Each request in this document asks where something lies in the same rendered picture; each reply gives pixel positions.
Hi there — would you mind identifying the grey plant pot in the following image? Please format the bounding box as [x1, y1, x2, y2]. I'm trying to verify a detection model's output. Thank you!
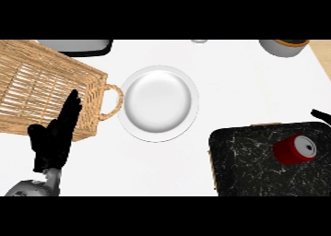
[258, 40, 311, 58]

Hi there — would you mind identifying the red can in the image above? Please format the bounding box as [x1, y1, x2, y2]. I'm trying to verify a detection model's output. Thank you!
[271, 134, 320, 167]

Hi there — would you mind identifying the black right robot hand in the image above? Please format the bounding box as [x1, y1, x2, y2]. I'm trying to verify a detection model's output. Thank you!
[310, 108, 331, 139]

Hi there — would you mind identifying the grey and black appliance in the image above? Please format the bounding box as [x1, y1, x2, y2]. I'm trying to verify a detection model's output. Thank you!
[36, 40, 115, 58]

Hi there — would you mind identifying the black marble tray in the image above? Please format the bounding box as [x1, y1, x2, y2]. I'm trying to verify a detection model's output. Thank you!
[208, 121, 331, 197]

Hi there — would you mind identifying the white oval plate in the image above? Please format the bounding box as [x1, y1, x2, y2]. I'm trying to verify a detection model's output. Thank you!
[116, 65, 202, 143]

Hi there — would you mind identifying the wicker basket with handle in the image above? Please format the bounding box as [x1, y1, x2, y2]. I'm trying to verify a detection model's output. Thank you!
[0, 40, 126, 142]

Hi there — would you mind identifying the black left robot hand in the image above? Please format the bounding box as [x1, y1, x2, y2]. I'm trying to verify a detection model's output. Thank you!
[28, 88, 85, 174]

